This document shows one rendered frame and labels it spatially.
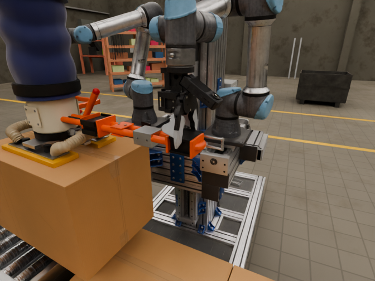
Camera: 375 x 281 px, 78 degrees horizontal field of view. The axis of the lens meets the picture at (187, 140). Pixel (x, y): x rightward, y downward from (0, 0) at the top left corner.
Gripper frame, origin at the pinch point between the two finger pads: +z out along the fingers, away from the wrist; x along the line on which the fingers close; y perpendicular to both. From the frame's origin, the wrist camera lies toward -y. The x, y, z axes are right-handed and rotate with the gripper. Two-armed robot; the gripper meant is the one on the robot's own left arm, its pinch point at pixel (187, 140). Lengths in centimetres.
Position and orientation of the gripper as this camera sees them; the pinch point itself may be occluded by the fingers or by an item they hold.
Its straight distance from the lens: 66.4
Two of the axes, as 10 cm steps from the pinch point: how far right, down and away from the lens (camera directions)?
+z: 0.0, 9.3, 3.7
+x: -4.8, 3.2, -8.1
